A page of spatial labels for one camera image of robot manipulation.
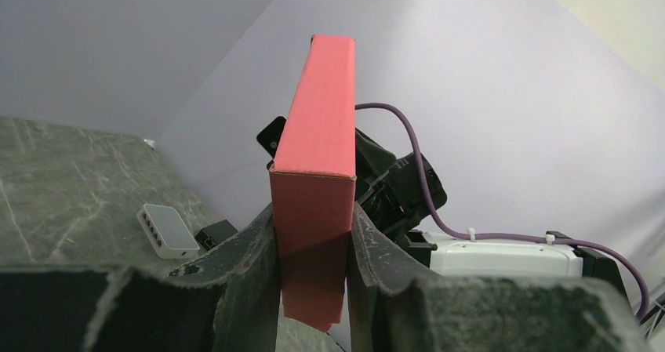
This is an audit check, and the clear plastic case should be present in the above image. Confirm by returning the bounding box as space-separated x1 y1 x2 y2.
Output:
136 204 200 259

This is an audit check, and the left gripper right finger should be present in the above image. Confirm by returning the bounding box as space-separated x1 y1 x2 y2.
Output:
347 206 650 351

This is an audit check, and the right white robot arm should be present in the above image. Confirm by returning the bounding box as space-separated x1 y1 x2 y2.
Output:
271 132 625 312

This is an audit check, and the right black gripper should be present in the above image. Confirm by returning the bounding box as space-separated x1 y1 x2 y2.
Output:
255 115 449 237

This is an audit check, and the red paper box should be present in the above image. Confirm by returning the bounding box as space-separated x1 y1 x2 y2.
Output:
270 35 356 332

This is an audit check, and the black ridged tray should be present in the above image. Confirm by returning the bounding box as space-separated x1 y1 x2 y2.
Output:
194 220 238 251

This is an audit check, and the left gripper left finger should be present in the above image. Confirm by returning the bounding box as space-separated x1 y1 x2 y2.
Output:
1 208 280 351

